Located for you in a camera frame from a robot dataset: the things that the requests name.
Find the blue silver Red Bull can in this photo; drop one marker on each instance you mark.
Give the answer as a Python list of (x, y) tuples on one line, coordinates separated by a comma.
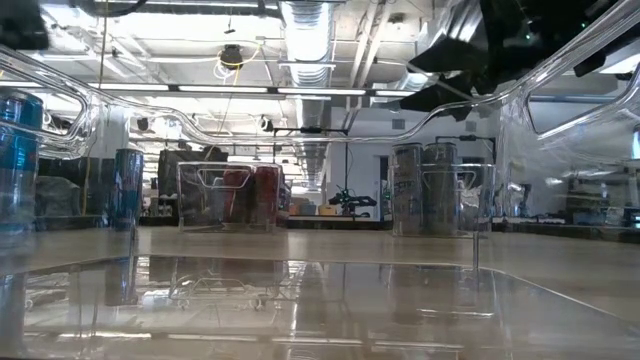
[(20, 160), (127, 190)]

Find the red soda can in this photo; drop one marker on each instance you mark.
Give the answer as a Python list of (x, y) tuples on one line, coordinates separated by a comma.
[(266, 197), (235, 200)]

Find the clear plastic bin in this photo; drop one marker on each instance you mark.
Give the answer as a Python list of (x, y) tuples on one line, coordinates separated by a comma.
[(320, 310), (192, 200), (480, 210)]

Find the yellow box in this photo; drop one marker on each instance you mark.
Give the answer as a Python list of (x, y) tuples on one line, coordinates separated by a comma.
[(327, 210)]

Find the black background robot arm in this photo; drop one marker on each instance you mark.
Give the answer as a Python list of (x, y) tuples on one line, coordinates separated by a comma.
[(352, 201)]

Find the silver ventilation duct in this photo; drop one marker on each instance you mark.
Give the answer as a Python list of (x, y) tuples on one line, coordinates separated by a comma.
[(307, 45), (435, 20)]

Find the long ceiling light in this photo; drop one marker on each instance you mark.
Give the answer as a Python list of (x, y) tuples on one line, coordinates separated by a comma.
[(395, 93), (132, 87), (222, 89), (321, 91)]

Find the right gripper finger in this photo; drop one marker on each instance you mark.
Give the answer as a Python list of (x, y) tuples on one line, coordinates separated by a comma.
[(450, 56), (440, 97)]

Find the grey covered machine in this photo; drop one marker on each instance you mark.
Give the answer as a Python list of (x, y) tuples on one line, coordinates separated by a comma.
[(55, 197)]

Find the black ceiling camera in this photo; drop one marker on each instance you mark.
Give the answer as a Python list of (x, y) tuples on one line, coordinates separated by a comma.
[(231, 56)]

